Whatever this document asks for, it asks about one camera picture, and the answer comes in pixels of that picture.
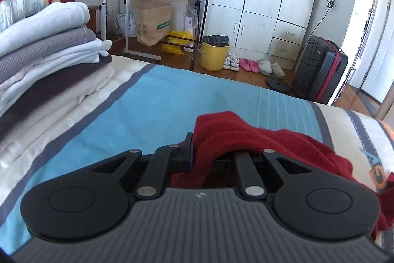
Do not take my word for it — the red knit cardigan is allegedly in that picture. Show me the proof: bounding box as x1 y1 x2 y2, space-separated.
170 110 393 236

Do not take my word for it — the striped blue bed sheet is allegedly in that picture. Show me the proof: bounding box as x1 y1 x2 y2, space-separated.
0 55 394 257

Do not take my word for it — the yellow plastic bag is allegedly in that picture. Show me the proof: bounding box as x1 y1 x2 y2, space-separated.
160 31 194 55

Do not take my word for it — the cream folded garment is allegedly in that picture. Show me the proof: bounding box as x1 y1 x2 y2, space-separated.
1 65 114 168

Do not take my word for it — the white sneakers pair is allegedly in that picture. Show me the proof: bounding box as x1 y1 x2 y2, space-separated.
222 53 240 71

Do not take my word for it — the yellow trash bin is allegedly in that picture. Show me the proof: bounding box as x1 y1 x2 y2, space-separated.
201 35 230 71

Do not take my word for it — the grey slippers pair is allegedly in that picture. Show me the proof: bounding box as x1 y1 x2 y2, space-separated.
257 60 285 78

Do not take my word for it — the pink slippers pair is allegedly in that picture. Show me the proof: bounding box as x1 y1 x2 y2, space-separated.
239 58 259 73

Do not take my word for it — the white folded garment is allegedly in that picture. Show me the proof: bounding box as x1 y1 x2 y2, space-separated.
1 39 112 115

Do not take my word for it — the clear plastic bag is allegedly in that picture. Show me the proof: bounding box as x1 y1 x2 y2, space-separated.
184 8 198 40

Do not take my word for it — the brown paper bag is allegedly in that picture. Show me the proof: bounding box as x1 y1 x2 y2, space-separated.
135 2 172 47

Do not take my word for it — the black red suitcase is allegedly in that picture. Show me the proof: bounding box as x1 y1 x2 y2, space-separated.
291 35 349 104

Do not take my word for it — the white rolling side table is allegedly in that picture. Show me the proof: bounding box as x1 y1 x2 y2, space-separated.
95 0 193 62

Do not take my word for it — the light grey folded garment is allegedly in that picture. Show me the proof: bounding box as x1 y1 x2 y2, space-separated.
1 2 89 57

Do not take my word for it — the light blue quilted pillow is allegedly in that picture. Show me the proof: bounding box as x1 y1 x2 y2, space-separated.
1 0 45 32

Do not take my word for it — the black hanging cable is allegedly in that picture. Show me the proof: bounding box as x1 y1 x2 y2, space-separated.
304 0 338 39

